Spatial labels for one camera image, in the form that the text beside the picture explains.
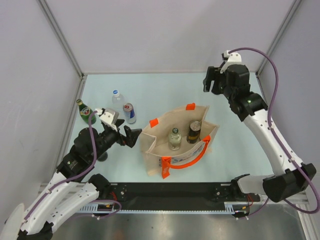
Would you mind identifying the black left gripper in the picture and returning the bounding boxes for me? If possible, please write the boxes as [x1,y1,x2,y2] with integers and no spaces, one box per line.
[91,118,142,161]

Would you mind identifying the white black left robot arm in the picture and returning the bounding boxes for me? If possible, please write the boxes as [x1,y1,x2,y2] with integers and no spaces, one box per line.
[17,119,142,240]

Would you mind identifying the left aluminium corner post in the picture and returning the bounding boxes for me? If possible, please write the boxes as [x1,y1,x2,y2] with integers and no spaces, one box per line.
[36,0,85,80]

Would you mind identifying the clear plastic water bottle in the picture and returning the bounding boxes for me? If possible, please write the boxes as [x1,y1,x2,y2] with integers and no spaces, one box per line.
[111,89,126,113]

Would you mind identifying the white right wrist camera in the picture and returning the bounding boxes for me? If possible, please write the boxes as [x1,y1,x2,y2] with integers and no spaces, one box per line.
[220,50,242,74]

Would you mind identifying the beige canvas tote bag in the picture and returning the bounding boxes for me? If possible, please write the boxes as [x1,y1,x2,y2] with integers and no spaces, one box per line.
[139,103,219,179]

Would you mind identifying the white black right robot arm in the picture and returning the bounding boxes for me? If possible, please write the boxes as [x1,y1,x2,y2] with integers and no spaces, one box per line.
[203,64,317,203]

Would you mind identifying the aluminium frame rail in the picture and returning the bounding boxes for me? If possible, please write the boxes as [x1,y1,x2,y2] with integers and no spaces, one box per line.
[37,182,309,215]

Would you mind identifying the clear glass bottle green cap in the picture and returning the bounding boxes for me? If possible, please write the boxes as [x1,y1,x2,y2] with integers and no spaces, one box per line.
[168,127,182,151]

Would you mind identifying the blue white drink can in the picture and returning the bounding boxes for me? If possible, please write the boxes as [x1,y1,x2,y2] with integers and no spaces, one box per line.
[123,102,137,124]

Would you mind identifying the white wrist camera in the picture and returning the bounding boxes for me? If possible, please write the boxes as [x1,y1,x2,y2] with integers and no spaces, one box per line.
[95,108,119,132]
[220,50,242,74]

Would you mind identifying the black gold drink can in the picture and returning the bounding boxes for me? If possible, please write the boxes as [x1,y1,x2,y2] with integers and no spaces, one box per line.
[186,120,202,144]

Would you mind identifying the right aluminium corner post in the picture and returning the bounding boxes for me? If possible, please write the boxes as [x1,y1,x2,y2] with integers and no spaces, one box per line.
[255,0,303,76]

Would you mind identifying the aluminium corner post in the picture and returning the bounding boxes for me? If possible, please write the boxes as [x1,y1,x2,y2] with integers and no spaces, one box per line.
[36,0,85,80]
[255,0,303,76]

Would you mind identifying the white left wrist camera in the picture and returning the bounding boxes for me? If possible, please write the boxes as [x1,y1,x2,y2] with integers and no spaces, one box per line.
[95,108,119,132]

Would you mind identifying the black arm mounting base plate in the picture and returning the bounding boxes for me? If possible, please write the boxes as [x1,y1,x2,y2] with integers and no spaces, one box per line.
[110,182,260,203]

